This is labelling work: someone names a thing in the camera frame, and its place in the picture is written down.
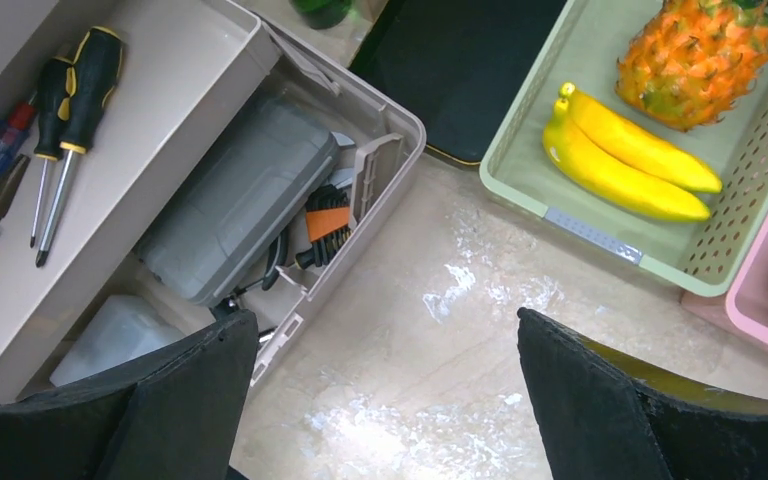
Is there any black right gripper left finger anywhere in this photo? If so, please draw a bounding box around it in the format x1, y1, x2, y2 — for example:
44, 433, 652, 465
0, 310, 259, 479

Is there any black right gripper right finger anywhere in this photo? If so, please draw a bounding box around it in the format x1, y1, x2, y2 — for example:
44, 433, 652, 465
517, 308, 768, 479

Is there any white plastic box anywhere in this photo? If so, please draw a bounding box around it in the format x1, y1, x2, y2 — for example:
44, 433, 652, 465
49, 295, 185, 387

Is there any grey plastic tool case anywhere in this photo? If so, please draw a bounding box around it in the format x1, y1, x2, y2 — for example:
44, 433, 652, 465
135, 93, 340, 307

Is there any orange hex key set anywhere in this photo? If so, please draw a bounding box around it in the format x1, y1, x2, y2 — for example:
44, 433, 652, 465
295, 184, 351, 270

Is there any yellow toy banana lower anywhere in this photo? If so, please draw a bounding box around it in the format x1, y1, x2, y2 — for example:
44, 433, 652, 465
542, 99, 711, 222

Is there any black yellow small screwdriver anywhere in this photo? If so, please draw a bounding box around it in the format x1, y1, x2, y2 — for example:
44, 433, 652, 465
30, 56, 72, 248

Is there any green plastic basket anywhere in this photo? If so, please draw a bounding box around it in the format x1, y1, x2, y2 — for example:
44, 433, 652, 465
480, 1, 768, 297

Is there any beige plastic toolbox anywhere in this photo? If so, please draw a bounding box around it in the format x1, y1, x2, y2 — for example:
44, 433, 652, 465
0, 1, 426, 403

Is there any black yellow large screwdriver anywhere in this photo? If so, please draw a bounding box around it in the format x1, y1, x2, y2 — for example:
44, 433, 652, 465
35, 26, 124, 268

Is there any orange toy pineapple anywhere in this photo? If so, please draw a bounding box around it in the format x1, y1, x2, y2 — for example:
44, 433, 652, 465
615, 0, 768, 132

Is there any black plastic tray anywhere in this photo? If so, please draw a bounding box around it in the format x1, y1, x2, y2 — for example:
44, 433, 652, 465
350, 0, 565, 165

